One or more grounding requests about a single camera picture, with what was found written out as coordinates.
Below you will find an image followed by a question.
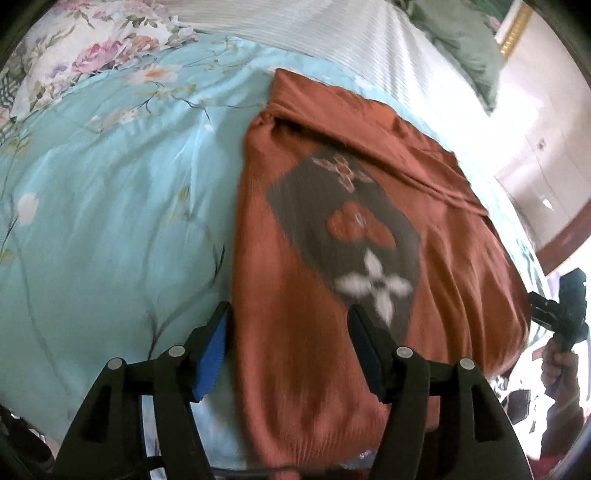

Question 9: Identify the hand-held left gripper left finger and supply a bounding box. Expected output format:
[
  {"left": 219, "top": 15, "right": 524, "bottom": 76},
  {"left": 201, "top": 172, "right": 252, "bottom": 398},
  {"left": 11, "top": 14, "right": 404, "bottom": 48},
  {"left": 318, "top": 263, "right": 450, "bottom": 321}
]
[{"left": 54, "top": 302, "right": 232, "bottom": 480}]

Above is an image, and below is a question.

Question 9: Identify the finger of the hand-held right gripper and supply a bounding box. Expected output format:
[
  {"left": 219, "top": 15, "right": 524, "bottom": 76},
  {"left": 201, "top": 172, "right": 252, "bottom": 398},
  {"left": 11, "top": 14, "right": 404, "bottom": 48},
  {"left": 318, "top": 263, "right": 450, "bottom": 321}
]
[{"left": 527, "top": 291, "right": 562, "bottom": 329}]

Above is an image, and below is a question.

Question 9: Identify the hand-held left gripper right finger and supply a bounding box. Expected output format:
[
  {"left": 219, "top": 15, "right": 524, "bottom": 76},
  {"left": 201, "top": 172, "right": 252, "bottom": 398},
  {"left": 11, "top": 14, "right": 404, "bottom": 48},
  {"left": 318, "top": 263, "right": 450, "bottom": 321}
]
[{"left": 347, "top": 305, "right": 539, "bottom": 480}]

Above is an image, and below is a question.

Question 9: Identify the orange patterned knit sweater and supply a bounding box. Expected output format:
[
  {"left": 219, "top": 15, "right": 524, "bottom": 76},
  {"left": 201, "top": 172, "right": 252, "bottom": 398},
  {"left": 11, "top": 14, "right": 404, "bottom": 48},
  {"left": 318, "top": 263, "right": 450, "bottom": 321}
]
[{"left": 230, "top": 68, "right": 533, "bottom": 472}]

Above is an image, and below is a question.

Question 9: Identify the person's right forearm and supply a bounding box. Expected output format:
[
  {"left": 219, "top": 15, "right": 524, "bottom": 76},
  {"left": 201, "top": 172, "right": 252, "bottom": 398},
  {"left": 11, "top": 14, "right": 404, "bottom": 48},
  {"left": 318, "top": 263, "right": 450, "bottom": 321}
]
[{"left": 540, "top": 392, "right": 591, "bottom": 464}]

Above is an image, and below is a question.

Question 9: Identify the person's right hand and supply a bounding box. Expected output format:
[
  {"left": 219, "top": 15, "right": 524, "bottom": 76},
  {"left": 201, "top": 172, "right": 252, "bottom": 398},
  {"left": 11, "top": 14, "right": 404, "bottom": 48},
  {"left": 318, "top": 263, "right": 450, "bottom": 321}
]
[{"left": 540, "top": 340, "right": 583, "bottom": 401}]

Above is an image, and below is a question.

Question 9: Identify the white wardrobe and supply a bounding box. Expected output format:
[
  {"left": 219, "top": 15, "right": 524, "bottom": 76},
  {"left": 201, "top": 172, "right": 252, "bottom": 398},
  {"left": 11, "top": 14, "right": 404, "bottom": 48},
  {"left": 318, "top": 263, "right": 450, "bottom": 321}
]
[{"left": 485, "top": 0, "right": 591, "bottom": 252}]

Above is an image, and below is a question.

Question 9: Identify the light blue floral quilt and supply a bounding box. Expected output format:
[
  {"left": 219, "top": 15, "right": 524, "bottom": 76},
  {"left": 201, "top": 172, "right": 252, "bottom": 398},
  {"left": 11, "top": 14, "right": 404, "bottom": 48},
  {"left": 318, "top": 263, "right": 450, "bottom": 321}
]
[{"left": 0, "top": 34, "right": 552, "bottom": 467}]

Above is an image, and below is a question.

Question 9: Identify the green pillow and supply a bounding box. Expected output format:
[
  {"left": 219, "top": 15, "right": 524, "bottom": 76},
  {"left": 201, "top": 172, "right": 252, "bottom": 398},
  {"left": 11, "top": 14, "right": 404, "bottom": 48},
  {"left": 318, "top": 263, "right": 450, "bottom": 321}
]
[{"left": 409, "top": 0, "right": 508, "bottom": 112}]

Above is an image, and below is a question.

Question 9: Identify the white striped bedsheet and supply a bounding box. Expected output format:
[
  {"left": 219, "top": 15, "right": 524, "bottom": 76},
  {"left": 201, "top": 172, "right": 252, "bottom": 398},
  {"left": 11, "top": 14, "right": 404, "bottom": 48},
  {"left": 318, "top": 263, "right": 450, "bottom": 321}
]
[{"left": 178, "top": 0, "right": 518, "bottom": 185}]

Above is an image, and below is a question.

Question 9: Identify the black white patterned cloth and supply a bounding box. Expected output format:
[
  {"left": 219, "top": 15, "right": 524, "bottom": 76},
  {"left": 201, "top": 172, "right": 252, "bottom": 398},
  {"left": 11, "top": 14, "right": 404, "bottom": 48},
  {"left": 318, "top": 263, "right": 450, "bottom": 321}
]
[{"left": 0, "top": 65, "right": 21, "bottom": 144}]

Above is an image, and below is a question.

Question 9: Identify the white floral pillow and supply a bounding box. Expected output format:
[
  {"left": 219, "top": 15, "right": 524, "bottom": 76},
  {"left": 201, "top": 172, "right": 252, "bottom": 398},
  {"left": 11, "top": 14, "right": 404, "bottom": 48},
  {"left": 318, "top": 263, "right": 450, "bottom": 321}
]
[{"left": 10, "top": 0, "right": 197, "bottom": 121}]

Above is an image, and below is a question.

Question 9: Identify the brown wooden bed frame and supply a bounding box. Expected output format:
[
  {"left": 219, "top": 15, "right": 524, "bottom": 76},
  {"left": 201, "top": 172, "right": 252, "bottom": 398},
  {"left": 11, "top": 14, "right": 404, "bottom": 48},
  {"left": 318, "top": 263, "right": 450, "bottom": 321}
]
[{"left": 537, "top": 222, "right": 591, "bottom": 275}]

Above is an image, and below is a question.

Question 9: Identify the gold picture frame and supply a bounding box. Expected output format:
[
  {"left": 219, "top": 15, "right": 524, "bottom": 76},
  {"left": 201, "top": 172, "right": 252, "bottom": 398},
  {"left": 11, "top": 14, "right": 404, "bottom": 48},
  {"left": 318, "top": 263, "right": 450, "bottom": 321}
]
[{"left": 500, "top": 4, "right": 533, "bottom": 58}]

